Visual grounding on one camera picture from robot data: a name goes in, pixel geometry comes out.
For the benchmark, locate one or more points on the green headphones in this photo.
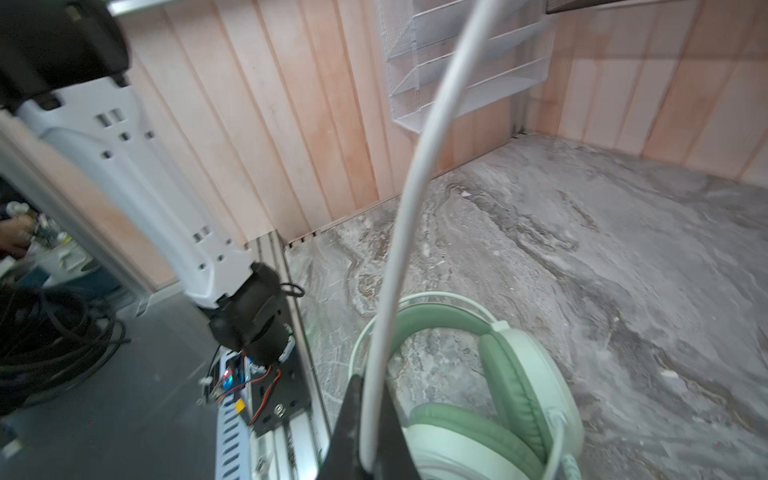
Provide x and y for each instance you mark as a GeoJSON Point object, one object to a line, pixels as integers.
{"type": "Point", "coordinates": [538, 432]}

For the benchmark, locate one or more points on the black mesh basket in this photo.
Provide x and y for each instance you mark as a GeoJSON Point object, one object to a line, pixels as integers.
{"type": "Point", "coordinates": [552, 7]}

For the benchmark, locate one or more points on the white wire mesh shelf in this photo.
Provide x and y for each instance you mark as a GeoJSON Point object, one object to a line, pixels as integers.
{"type": "Point", "coordinates": [425, 42]}

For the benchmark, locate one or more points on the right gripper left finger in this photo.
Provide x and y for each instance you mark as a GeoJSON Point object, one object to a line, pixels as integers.
{"type": "Point", "coordinates": [342, 461]}

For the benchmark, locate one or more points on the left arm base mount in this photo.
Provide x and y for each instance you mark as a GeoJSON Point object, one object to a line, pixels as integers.
{"type": "Point", "coordinates": [258, 398]}

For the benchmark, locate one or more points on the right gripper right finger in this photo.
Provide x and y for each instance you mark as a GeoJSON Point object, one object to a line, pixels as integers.
{"type": "Point", "coordinates": [393, 460]}

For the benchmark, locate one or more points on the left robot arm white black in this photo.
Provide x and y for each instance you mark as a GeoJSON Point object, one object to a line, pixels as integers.
{"type": "Point", "coordinates": [64, 68]}

